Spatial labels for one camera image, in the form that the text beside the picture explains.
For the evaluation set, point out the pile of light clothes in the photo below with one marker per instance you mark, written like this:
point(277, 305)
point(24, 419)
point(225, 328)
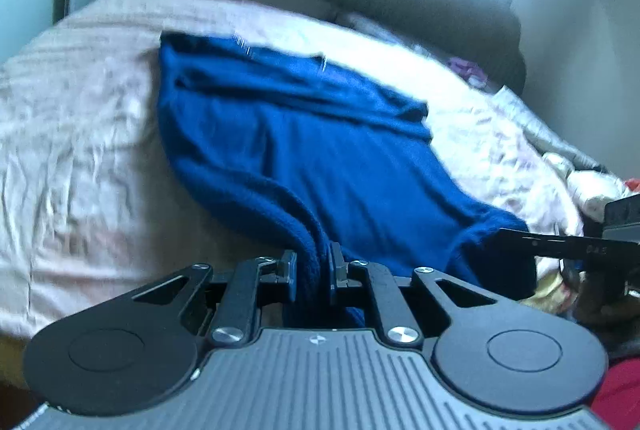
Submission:
point(590, 190)

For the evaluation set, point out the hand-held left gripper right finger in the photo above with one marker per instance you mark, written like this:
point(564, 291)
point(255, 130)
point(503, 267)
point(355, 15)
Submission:
point(333, 271)

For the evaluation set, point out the bed with pink sheet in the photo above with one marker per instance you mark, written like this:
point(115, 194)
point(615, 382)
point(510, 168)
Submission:
point(80, 130)

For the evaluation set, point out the red cloth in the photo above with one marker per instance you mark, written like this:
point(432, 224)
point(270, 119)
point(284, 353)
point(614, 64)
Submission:
point(620, 395)

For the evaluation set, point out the patterned pillow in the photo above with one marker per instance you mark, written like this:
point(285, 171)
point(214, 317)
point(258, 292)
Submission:
point(540, 125)

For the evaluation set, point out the blue beaded sweater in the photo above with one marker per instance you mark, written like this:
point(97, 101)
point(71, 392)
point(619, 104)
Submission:
point(325, 150)

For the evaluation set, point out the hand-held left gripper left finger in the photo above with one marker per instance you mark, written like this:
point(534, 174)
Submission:
point(292, 271)

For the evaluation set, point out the purple cloth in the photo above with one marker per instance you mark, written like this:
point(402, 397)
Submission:
point(467, 70)

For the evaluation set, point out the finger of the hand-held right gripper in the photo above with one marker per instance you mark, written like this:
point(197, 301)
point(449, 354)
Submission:
point(550, 242)

